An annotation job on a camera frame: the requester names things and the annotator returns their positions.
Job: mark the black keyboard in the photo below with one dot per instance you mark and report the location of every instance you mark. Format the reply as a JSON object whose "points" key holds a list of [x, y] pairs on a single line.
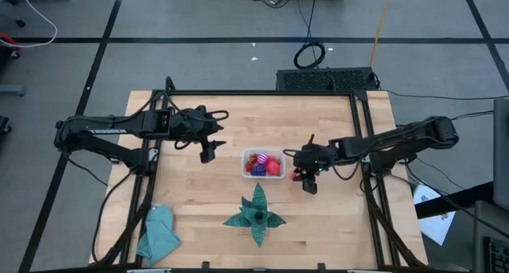
{"points": [[497, 255]]}

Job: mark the purple toy grape bunch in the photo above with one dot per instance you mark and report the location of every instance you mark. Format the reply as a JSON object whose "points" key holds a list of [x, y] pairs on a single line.
{"points": [[258, 170]]}

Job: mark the black perforated computer case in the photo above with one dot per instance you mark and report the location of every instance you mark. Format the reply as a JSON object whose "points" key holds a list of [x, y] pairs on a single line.
{"points": [[322, 80]]}

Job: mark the dark green artificial plant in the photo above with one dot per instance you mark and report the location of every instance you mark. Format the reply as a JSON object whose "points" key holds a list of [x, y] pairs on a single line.
{"points": [[256, 217]]}

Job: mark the clear plastic tupperware container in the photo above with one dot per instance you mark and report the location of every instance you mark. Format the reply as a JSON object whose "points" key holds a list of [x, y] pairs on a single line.
{"points": [[243, 173]]}

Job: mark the white printed paper sheet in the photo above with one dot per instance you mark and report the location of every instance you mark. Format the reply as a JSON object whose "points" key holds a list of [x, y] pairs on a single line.
{"points": [[435, 221]]}

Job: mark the black metal table frame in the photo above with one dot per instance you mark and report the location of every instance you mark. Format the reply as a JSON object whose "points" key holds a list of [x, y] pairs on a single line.
{"points": [[258, 92]]}

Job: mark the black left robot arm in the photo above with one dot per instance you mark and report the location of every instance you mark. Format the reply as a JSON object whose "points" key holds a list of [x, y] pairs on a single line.
{"points": [[107, 125]]}

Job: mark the red wheeled object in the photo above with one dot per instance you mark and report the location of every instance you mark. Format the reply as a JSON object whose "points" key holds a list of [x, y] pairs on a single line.
{"points": [[8, 40]]}

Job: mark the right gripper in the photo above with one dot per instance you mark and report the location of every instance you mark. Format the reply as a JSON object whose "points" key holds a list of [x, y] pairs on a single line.
{"points": [[314, 157]]}

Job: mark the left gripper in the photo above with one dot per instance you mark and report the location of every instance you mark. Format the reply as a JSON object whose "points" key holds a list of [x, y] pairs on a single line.
{"points": [[191, 123]]}

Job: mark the red toy strawberry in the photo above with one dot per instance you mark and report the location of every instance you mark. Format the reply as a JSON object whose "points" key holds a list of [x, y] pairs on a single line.
{"points": [[272, 158], [248, 168], [252, 159]]}

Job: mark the pink toy peach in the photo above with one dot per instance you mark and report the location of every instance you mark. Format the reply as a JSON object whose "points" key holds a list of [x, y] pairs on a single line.
{"points": [[294, 176]]}

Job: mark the teal cloth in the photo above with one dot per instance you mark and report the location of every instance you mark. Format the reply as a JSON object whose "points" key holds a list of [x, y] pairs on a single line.
{"points": [[159, 235]]}

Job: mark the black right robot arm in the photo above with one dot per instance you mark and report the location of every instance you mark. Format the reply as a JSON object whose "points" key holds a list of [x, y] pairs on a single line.
{"points": [[397, 139]]}

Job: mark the magenta white-striped toy ball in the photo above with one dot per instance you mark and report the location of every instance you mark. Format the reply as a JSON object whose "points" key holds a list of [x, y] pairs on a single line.
{"points": [[262, 158]]}

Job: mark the grey monitor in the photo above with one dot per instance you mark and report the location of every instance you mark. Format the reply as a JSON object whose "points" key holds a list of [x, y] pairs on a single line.
{"points": [[502, 153]]}

